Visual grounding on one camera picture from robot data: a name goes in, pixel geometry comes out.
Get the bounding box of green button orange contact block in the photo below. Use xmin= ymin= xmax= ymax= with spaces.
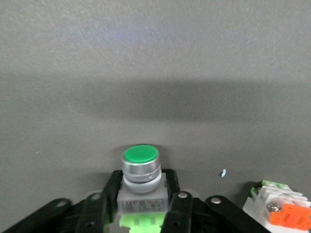
xmin=242 ymin=179 xmax=311 ymax=233

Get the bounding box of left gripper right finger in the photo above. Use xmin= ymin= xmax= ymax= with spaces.
xmin=161 ymin=168 xmax=268 ymax=233

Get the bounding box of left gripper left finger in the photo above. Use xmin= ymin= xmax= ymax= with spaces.
xmin=0 ymin=169 xmax=123 ymax=233

